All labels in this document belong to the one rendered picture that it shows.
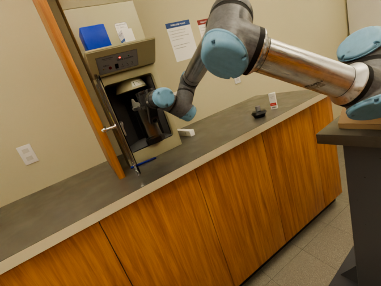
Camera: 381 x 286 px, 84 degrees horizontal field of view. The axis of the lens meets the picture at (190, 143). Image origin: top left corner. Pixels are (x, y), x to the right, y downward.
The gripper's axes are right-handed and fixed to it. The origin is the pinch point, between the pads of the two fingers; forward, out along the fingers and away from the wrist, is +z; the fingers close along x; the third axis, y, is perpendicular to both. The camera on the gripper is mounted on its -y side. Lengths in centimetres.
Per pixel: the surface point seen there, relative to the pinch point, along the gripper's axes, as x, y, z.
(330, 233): -83, -122, -34
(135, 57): -3.7, 22.9, -6.0
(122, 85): 4.5, 13.1, 5.0
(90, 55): 15.5, 27.1, -10.1
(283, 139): -66, -45, -26
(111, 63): 7.6, 23.0, -6.1
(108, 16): -0.5, 43.9, 0.2
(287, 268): -41, -122, -31
